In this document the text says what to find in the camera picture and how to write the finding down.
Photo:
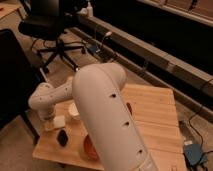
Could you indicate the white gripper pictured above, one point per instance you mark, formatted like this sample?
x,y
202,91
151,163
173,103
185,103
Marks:
x,y
48,120

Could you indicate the white eraser block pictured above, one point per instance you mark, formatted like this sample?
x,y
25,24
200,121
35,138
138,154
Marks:
x,y
59,122

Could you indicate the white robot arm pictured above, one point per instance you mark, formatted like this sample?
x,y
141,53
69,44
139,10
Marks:
x,y
96,92

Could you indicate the small black object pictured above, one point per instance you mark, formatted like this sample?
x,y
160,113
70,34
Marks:
x,y
62,138

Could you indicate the black chair at left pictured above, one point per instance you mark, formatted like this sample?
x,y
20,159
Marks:
x,y
18,80

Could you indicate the orange bowl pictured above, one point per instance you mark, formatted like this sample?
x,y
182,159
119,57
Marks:
x,y
89,149

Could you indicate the dark red chili pepper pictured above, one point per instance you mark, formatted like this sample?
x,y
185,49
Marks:
x,y
129,107

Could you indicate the black office chair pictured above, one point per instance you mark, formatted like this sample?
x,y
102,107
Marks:
x,y
47,20

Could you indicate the blue box on floor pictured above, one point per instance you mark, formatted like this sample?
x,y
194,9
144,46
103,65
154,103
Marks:
x,y
194,154

